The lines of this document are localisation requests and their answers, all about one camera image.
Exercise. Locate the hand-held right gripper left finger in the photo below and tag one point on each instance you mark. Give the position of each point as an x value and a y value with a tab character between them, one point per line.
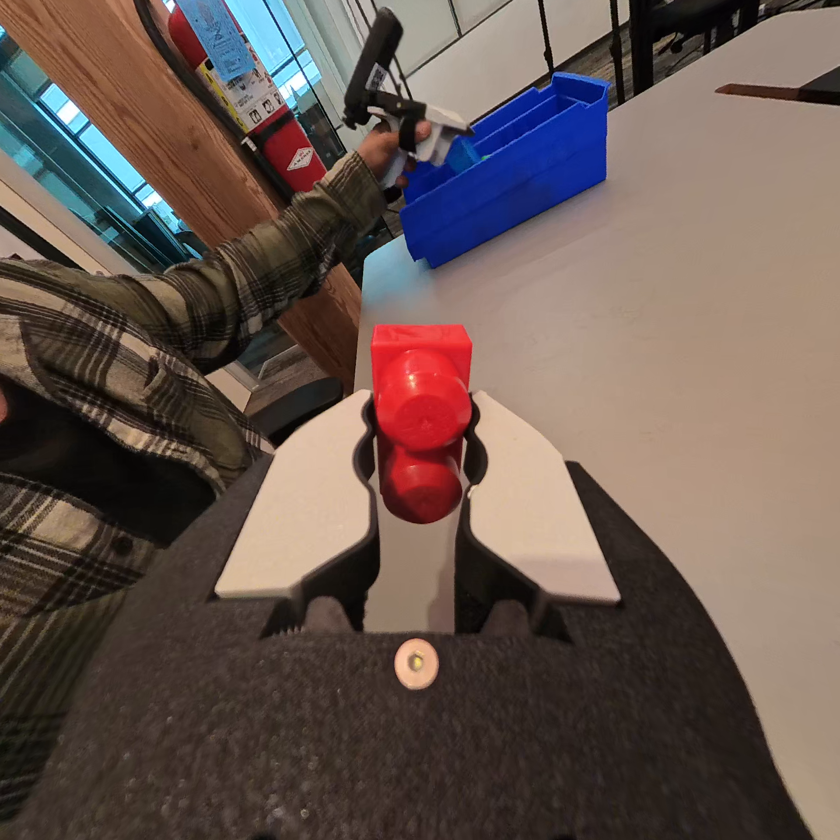
302	518

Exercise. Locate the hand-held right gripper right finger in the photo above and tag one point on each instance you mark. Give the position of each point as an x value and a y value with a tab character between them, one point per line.
538	525

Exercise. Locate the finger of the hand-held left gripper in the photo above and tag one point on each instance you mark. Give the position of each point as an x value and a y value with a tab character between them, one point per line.
449	120
436	144

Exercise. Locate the small blue mega block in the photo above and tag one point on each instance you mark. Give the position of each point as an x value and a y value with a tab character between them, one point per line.
467	159

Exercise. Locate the blue plastic bin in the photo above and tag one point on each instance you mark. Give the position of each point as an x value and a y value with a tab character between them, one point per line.
499	203

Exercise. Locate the red two-stud mega block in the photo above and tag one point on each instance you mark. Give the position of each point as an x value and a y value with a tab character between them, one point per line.
423	407

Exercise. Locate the person's left forearm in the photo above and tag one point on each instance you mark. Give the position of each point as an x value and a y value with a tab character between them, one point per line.
262	282

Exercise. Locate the person's left hand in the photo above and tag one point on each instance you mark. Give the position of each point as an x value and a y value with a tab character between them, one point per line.
380	148

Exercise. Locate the grey office chair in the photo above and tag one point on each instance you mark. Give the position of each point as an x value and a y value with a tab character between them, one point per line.
302	400

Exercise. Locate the black tripod stand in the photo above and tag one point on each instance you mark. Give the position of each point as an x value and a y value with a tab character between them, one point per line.
544	39
617	46

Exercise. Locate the red fire extinguisher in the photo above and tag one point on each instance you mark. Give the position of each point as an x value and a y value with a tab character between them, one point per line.
295	157

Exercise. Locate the blue paper tag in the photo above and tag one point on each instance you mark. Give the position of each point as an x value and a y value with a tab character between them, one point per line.
216	39

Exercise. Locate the black office chair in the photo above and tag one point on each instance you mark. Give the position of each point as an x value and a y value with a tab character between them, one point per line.
695	26

